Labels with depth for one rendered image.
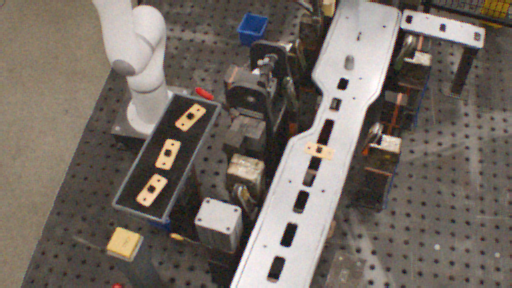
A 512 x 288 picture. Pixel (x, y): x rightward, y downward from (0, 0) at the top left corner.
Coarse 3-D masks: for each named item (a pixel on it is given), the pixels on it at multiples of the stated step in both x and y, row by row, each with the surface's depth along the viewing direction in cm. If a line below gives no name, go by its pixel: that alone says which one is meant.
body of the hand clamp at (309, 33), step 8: (304, 16) 184; (312, 16) 185; (304, 24) 183; (312, 24) 182; (304, 32) 187; (312, 32) 185; (320, 32) 189; (304, 40) 189; (312, 40) 188; (304, 48) 193; (312, 48) 191; (304, 56) 197; (312, 56) 195; (312, 64) 199; (304, 72) 203; (304, 80) 207; (304, 88) 210; (312, 88) 209
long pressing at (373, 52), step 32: (352, 0) 195; (352, 32) 186; (384, 32) 185; (320, 64) 178; (384, 64) 178; (352, 96) 170; (320, 128) 164; (352, 128) 164; (288, 160) 159; (288, 192) 153; (320, 192) 152; (256, 224) 148; (320, 224) 147; (256, 256) 143; (288, 256) 142
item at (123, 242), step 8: (120, 232) 130; (128, 232) 130; (112, 240) 129; (120, 240) 129; (128, 240) 129; (136, 240) 129; (112, 248) 128; (120, 248) 128; (128, 248) 128; (128, 256) 127
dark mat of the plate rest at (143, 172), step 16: (176, 96) 153; (176, 112) 150; (208, 112) 149; (160, 128) 147; (176, 128) 147; (192, 128) 147; (160, 144) 144; (192, 144) 144; (144, 160) 142; (176, 160) 141; (144, 176) 139; (176, 176) 139; (128, 192) 137; (160, 192) 136; (144, 208) 134; (160, 208) 134
